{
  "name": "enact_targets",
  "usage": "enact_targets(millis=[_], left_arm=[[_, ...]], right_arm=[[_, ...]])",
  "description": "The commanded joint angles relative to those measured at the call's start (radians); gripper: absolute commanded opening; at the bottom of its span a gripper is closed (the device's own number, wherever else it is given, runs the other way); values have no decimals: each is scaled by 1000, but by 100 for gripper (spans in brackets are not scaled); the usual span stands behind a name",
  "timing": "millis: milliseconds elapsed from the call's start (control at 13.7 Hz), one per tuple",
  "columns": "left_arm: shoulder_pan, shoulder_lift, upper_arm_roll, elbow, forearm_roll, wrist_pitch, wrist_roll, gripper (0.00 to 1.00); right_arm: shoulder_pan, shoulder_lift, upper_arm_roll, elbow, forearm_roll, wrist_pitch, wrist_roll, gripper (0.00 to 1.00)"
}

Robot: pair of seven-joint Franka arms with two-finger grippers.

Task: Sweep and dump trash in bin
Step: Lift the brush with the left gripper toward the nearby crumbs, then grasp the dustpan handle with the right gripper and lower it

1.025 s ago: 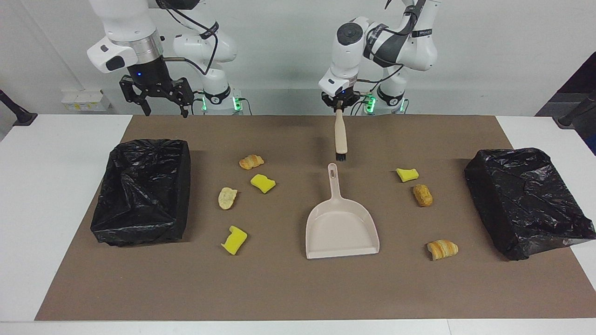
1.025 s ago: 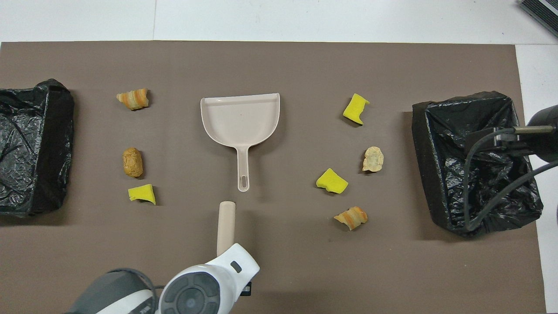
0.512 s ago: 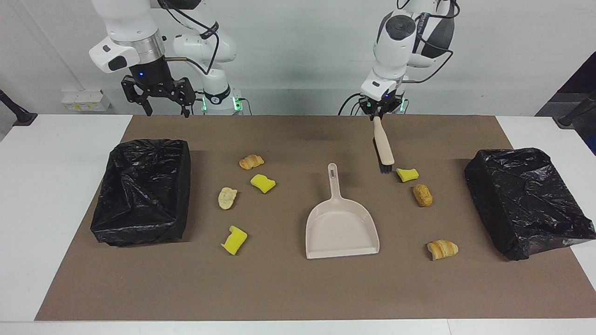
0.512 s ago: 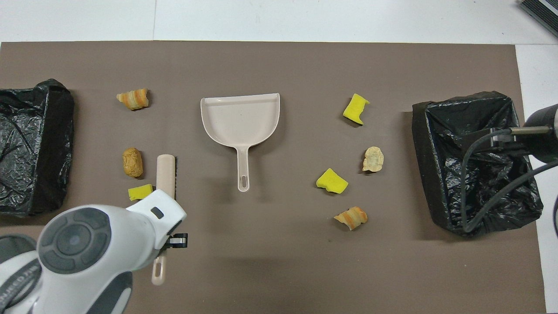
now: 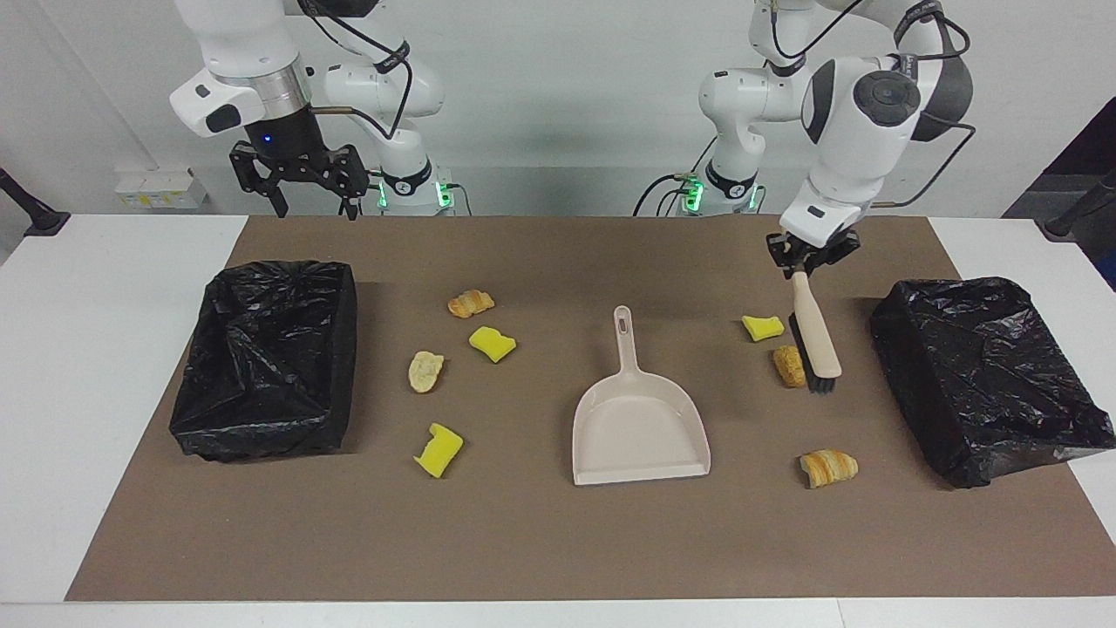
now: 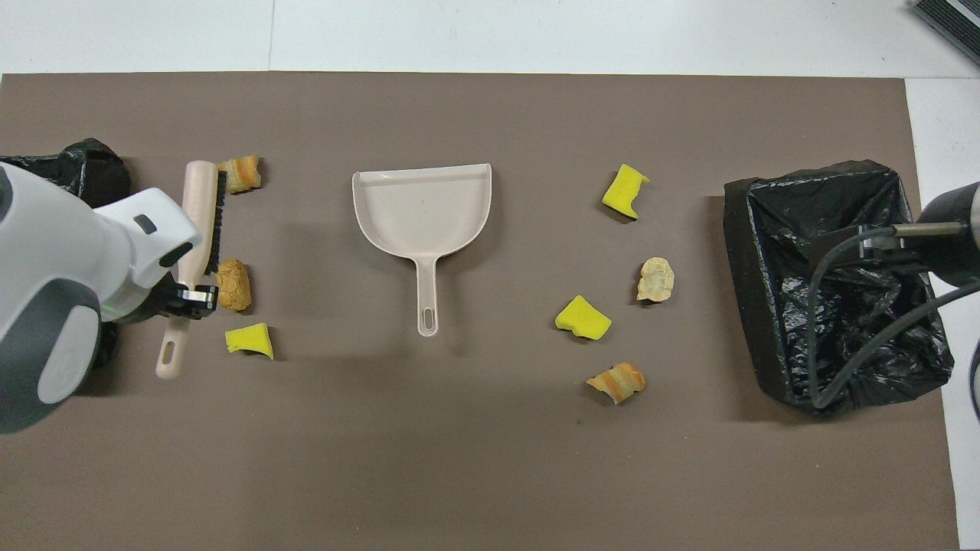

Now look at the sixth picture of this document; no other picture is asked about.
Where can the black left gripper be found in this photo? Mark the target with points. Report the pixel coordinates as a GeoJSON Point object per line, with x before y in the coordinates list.
{"type": "Point", "coordinates": [164, 302]}

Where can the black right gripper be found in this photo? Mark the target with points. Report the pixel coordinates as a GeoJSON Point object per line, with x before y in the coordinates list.
{"type": "Point", "coordinates": [945, 245]}

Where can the brown bread roll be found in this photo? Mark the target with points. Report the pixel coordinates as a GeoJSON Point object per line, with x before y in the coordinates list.
{"type": "Point", "coordinates": [234, 285]}

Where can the yellow sponge piece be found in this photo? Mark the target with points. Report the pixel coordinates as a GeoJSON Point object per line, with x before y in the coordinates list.
{"type": "Point", "coordinates": [249, 339]}
{"type": "Point", "coordinates": [583, 317]}
{"type": "Point", "coordinates": [624, 191]}

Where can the beige hand brush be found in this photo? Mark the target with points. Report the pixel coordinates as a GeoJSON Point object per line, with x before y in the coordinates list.
{"type": "Point", "coordinates": [197, 207]}

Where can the large striped croissant piece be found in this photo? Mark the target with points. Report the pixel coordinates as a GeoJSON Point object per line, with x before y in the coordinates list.
{"type": "Point", "coordinates": [243, 174]}

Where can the pale bread chunk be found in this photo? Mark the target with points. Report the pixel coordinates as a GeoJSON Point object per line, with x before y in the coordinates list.
{"type": "Point", "coordinates": [656, 279]}

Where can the beige plastic dustpan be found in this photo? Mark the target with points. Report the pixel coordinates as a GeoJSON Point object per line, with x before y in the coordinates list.
{"type": "Point", "coordinates": [421, 214]}

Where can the small striped croissant piece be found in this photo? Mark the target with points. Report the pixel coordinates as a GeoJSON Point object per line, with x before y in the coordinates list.
{"type": "Point", "coordinates": [619, 380]}

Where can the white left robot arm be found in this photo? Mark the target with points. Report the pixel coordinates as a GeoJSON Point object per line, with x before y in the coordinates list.
{"type": "Point", "coordinates": [46, 306]}

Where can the black bag lined bin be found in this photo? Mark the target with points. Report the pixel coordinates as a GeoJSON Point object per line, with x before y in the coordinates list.
{"type": "Point", "coordinates": [766, 344]}
{"type": "Point", "coordinates": [96, 172]}

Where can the dark grey ribbed device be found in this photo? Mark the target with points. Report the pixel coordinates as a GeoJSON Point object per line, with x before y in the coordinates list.
{"type": "Point", "coordinates": [953, 19]}

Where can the brown table mat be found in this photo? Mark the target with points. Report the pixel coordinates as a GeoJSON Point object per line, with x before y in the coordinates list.
{"type": "Point", "coordinates": [490, 474]}

